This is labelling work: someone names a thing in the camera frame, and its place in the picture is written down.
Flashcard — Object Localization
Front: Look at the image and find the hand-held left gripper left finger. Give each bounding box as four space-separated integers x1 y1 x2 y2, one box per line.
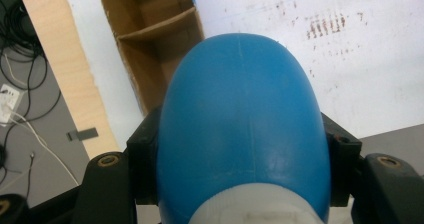
125 105 164 207

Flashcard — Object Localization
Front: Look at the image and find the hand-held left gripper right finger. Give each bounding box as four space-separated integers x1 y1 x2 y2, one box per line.
319 112 363 208

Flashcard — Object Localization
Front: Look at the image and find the blue bottle with white cap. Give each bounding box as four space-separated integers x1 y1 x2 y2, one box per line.
155 32 332 224

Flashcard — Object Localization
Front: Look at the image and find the grey tape strip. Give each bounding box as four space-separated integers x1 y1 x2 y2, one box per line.
66 127 100 142

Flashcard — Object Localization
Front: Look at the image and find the light wooden board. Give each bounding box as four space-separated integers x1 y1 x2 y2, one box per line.
15 0 121 160

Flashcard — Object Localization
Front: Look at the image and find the white power strip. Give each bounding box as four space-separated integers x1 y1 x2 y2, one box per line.
0 83 23 127

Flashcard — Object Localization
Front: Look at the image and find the brown cardboard box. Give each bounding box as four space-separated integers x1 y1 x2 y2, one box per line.
96 0 205 117

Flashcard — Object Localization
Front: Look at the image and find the white cable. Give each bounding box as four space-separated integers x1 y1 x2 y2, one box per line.
4 108 80 187

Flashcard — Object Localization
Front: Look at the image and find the thin black cable with plug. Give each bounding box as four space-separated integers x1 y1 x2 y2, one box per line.
25 152 36 200

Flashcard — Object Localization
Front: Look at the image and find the black cable bundle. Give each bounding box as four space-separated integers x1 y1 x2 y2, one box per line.
0 0 63 123

